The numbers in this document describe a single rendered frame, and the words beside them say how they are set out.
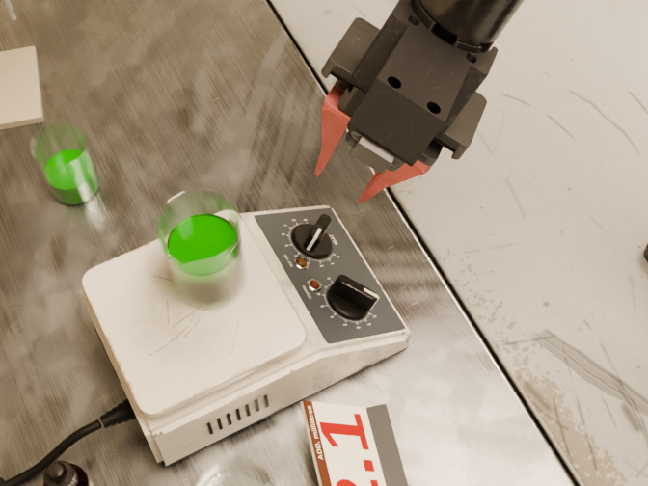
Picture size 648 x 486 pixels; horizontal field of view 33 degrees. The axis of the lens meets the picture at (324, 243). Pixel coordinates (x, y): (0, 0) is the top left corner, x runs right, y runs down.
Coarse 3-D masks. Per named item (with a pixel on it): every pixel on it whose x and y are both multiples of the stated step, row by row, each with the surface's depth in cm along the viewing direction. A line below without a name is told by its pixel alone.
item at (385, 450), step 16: (304, 416) 74; (368, 416) 77; (384, 416) 77; (368, 432) 77; (384, 432) 77; (384, 448) 76; (384, 464) 76; (400, 464) 76; (320, 480) 71; (384, 480) 75; (400, 480) 75
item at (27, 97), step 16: (32, 48) 95; (0, 64) 94; (16, 64) 94; (32, 64) 94; (0, 80) 93; (16, 80) 93; (32, 80) 93; (0, 96) 92; (16, 96) 92; (32, 96) 92; (0, 112) 92; (16, 112) 92; (32, 112) 92; (0, 128) 91
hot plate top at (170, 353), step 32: (128, 256) 75; (160, 256) 75; (256, 256) 75; (96, 288) 74; (128, 288) 74; (160, 288) 74; (256, 288) 73; (128, 320) 72; (160, 320) 72; (192, 320) 72; (224, 320) 72; (256, 320) 72; (288, 320) 72; (128, 352) 71; (160, 352) 71; (192, 352) 71; (224, 352) 71; (256, 352) 71; (288, 352) 71; (128, 384) 70; (160, 384) 70; (192, 384) 70; (224, 384) 70; (160, 416) 69
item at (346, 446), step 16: (320, 416) 74; (336, 416) 75; (352, 416) 76; (320, 432) 74; (336, 432) 74; (352, 432) 75; (336, 448) 74; (352, 448) 75; (368, 448) 76; (336, 464) 73; (352, 464) 74; (368, 464) 75; (336, 480) 72; (352, 480) 73; (368, 480) 74
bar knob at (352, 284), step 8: (336, 280) 76; (344, 280) 76; (352, 280) 76; (336, 288) 76; (344, 288) 76; (352, 288) 76; (360, 288) 76; (368, 288) 76; (328, 296) 76; (336, 296) 76; (344, 296) 76; (352, 296) 76; (360, 296) 76; (368, 296) 76; (376, 296) 76; (336, 304) 76; (344, 304) 76; (352, 304) 77; (360, 304) 76; (368, 304) 76; (344, 312) 76; (352, 312) 76; (360, 312) 76
